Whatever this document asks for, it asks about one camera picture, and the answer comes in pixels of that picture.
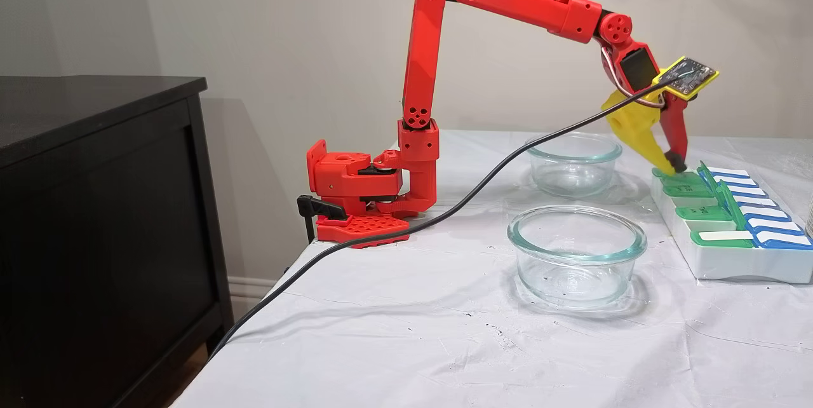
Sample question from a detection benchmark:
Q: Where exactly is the black camera circuit board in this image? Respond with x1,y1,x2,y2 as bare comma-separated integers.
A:
657,57,716,95

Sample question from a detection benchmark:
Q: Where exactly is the clear glass bowl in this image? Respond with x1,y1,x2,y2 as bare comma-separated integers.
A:
507,205,648,308
525,133,623,199

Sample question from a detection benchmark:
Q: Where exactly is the white baseboard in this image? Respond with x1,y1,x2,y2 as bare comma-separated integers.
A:
227,276,283,326

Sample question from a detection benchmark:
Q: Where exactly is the black camera cable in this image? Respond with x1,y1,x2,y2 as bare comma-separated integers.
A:
206,74,696,361

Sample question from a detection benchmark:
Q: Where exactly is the black table clamp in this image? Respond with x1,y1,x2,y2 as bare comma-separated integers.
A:
297,195,348,245

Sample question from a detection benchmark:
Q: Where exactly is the white tablecloth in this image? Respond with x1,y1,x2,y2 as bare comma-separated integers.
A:
171,130,813,408

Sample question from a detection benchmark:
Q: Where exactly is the weekly pill organizer box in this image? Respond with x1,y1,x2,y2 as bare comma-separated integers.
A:
650,160,813,285

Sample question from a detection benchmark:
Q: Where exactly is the black wooden cabinet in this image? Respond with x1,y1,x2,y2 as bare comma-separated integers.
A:
0,76,236,408

